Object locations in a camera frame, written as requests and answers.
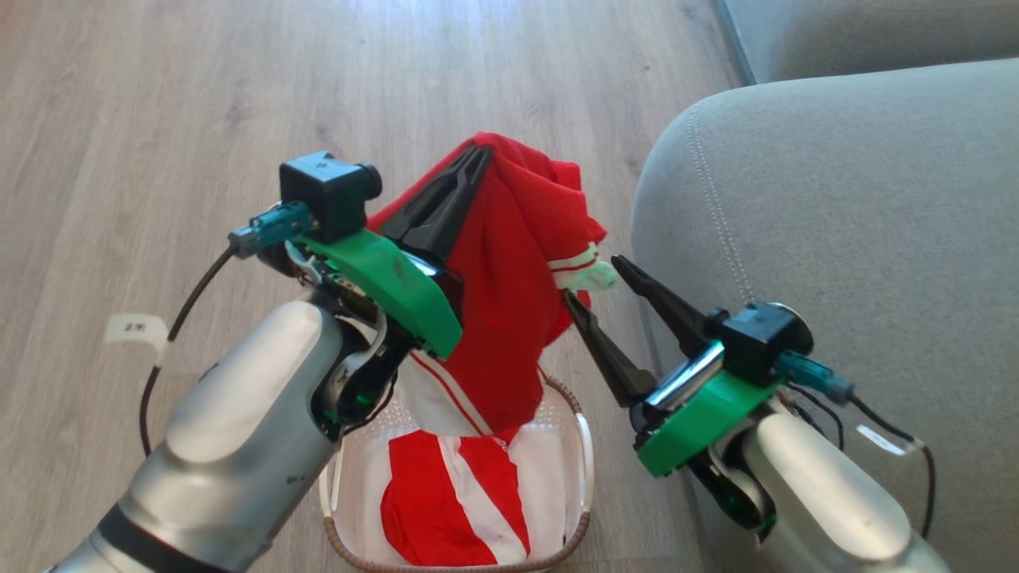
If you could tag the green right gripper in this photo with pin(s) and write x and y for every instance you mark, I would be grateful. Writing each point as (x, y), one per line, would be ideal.
(700, 422)

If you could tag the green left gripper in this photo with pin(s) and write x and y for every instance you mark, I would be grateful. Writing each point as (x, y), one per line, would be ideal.
(390, 282)

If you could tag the red basketball jersey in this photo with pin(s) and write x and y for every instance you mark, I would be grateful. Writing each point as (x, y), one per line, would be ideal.
(509, 270)

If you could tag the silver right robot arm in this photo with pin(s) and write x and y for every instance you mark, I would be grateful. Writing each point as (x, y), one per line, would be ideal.
(828, 501)

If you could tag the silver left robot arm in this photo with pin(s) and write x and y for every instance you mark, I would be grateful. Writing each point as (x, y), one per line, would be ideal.
(239, 430)

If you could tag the white mesh laundry basket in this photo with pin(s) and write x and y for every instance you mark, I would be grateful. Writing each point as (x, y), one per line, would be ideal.
(557, 461)

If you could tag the red and white striped garment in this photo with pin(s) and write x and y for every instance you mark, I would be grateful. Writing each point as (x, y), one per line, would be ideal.
(434, 509)

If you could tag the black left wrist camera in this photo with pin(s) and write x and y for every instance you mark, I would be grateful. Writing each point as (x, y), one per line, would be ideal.
(326, 191)

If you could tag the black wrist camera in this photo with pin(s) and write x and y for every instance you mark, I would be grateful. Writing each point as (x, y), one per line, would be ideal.
(760, 338)
(326, 191)

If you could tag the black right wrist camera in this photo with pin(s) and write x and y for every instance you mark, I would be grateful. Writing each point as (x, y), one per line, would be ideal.
(760, 338)

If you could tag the teal left camera connector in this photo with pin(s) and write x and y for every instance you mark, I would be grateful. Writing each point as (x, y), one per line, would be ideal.
(271, 227)

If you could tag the teal camera connector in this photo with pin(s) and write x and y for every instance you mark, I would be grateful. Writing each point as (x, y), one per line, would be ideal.
(271, 227)
(816, 378)

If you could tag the teal right camera connector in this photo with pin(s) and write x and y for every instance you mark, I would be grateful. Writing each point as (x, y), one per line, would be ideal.
(816, 378)

